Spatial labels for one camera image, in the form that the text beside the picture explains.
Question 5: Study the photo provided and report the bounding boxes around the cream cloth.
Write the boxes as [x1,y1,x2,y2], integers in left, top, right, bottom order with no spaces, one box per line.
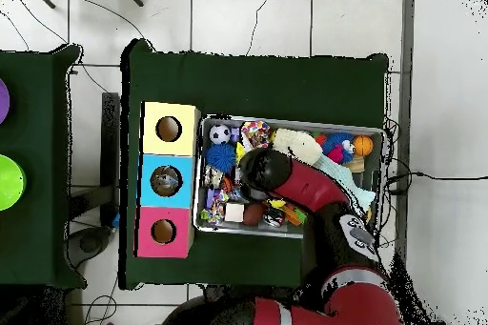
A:
[271,127,324,167]

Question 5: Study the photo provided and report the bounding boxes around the mint green cloth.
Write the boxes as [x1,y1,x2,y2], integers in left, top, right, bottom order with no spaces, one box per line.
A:
[312,152,376,212]

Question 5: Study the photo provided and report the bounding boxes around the silver mesh bin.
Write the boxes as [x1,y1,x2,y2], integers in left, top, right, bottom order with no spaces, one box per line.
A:
[192,113,386,240]

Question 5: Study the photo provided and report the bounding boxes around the wooden box with three holes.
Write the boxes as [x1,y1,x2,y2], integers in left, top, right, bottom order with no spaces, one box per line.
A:
[132,101,202,259]

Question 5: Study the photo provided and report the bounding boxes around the blue spiky ball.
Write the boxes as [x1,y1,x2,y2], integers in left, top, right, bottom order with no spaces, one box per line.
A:
[204,142,237,174]

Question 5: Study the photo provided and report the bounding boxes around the small soccer ball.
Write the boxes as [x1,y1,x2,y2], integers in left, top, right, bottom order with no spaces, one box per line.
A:
[208,123,233,146]

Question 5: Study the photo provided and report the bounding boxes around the brown toy football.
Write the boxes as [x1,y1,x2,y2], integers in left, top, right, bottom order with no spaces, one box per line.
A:
[241,202,267,227]

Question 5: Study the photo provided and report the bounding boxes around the dark green tablecloth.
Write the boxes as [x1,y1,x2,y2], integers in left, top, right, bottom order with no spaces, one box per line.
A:
[118,38,391,291]

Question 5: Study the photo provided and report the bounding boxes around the blue spiky toy with eyes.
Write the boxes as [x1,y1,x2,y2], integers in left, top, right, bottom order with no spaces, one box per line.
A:
[310,132,356,166]

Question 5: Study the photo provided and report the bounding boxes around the small orange basketball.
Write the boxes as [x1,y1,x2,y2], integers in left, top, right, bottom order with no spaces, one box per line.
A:
[352,134,375,157]

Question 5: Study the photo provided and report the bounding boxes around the side table with green cloth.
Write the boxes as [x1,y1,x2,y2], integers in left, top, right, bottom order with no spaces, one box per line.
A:
[0,44,87,290]

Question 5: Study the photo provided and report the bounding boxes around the lime green disc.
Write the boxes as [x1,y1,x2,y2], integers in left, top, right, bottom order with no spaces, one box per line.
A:
[0,153,28,213]

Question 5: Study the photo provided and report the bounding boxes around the purple disc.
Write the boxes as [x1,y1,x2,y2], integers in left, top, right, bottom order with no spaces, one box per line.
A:
[0,77,11,126]

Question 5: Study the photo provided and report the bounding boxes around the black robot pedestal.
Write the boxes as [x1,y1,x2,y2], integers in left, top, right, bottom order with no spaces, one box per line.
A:
[203,284,298,303]

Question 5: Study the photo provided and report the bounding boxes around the thin black floor cable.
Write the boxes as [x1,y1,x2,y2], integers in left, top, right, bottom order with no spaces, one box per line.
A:
[245,0,276,57]

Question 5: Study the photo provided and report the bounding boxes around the black power cable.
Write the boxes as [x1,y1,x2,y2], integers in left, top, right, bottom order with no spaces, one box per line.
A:
[384,171,488,196]

